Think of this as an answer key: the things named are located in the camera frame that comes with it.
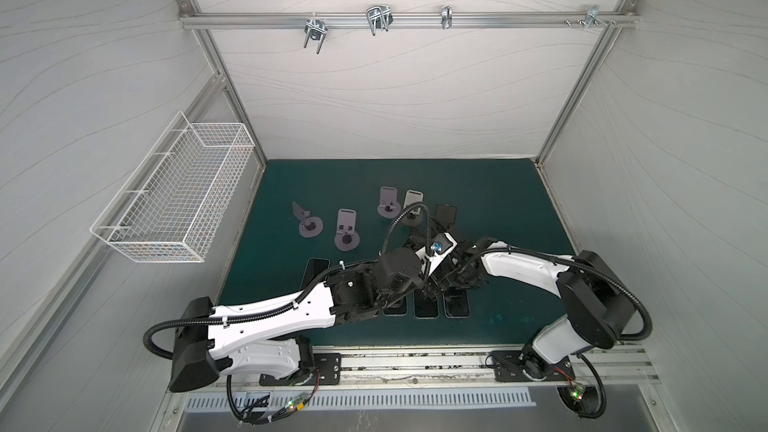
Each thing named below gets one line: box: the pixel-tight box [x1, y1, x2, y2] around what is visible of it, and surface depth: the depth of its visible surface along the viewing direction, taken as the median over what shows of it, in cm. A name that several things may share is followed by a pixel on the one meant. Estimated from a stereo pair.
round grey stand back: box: [401, 189, 424, 227], surface depth 100 cm
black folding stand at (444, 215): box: [430, 204, 458, 238], surface depth 95 cm
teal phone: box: [414, 290, 439, 320], surface depth 84 cm
